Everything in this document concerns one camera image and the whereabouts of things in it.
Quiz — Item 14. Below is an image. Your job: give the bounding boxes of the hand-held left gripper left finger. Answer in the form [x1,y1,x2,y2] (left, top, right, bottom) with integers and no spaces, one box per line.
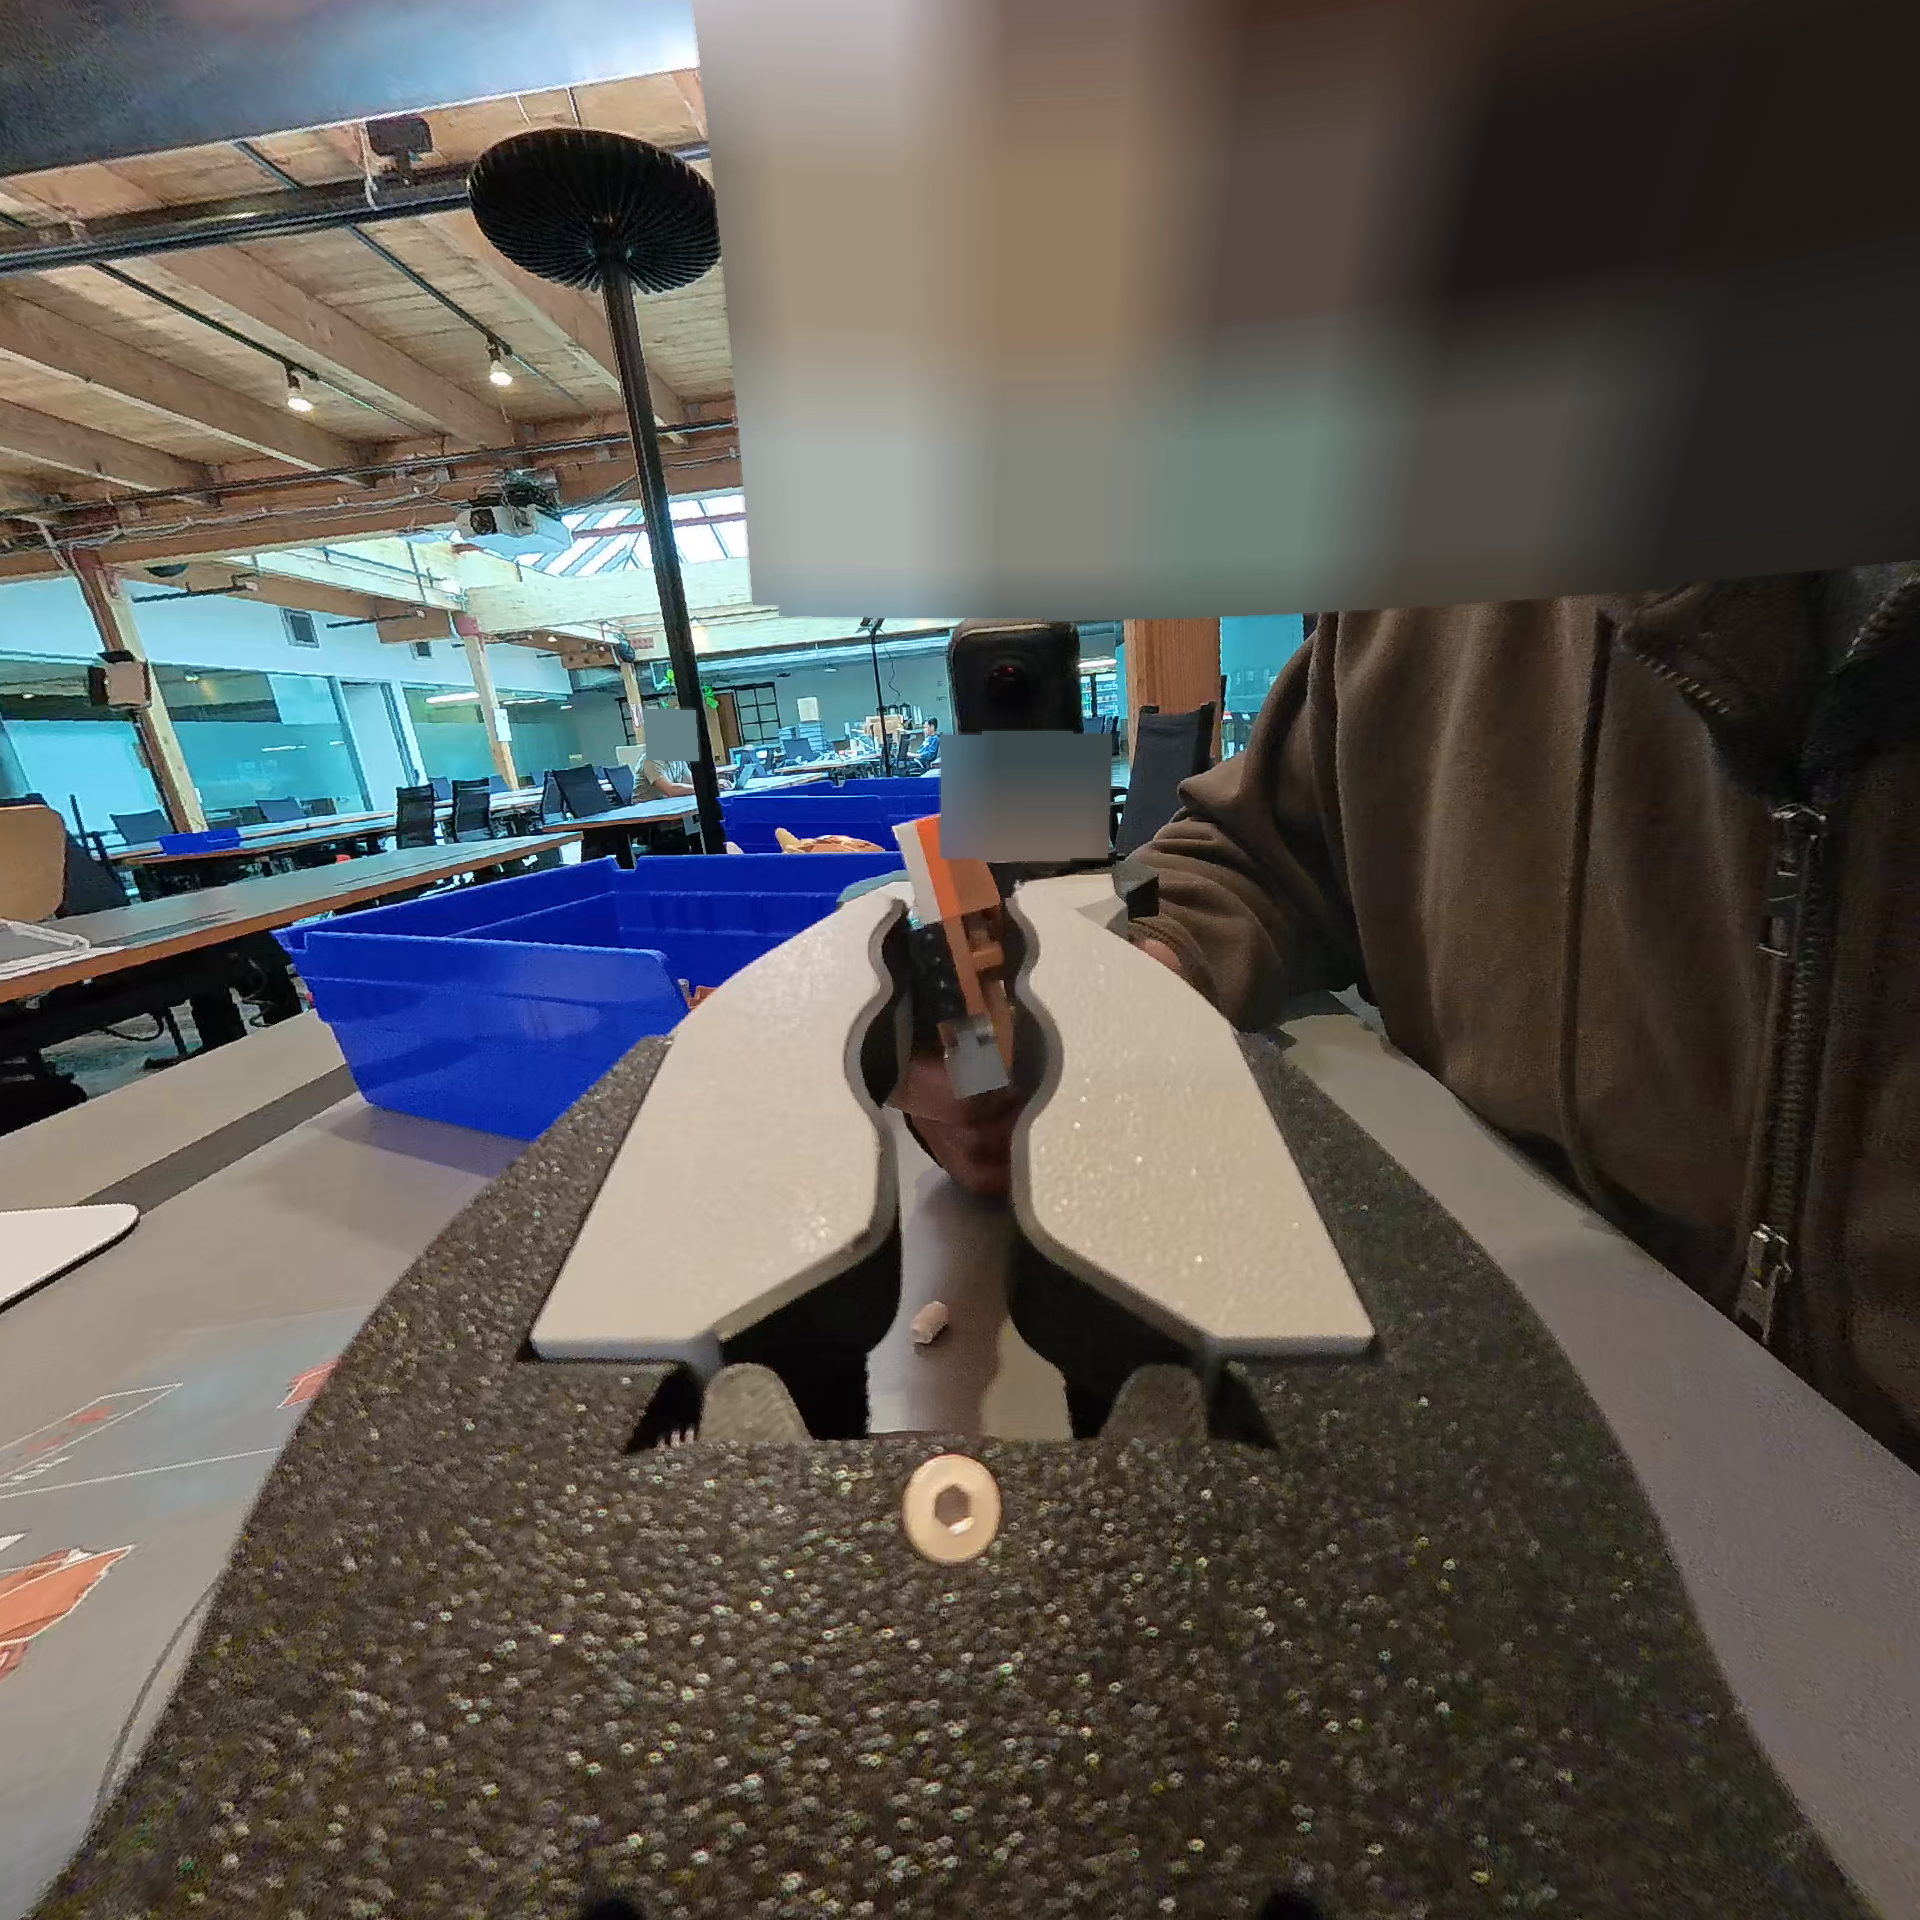
[529,894,907,1365]

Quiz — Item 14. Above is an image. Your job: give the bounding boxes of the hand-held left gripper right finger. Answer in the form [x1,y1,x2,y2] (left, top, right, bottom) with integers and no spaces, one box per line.
[1007,881,1378,1361]

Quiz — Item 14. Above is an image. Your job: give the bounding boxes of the small brown brick assembly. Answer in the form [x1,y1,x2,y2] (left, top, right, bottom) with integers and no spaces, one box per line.
[885,815,1034,1106]

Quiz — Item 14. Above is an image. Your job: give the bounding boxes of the grey desk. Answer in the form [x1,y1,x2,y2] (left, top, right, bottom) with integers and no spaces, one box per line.
[0,982,1920,1920]

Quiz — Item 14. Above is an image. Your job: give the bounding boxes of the person's right hand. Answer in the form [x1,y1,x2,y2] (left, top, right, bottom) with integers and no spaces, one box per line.
[903,1077,1025,1204]

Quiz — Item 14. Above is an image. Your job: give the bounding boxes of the black folding chair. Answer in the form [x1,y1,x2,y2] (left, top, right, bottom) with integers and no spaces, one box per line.
[1117,704,1220,858]

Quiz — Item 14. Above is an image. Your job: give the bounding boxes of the blue plastic bin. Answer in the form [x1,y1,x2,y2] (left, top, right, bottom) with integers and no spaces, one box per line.
[721,777,941,858]
[275,855,903,1145]

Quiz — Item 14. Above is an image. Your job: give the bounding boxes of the row of black office chairs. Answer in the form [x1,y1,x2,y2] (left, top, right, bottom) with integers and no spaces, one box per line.
[111,761,646,848]

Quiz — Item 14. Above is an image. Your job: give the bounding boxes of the long wooden office table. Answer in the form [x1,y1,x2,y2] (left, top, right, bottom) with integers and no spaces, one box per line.
[0,831,578,1038]

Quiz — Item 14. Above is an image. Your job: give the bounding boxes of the ceiling projector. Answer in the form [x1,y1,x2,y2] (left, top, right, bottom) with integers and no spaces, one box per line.
[454,470,577,553]

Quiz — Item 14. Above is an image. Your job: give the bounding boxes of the black floor lamp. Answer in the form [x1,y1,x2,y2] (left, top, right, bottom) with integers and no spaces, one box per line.
[469,127,725,858]

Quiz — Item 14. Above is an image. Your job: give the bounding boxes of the white flat pad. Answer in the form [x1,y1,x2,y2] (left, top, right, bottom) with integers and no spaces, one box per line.
[0,1204,141,1311]

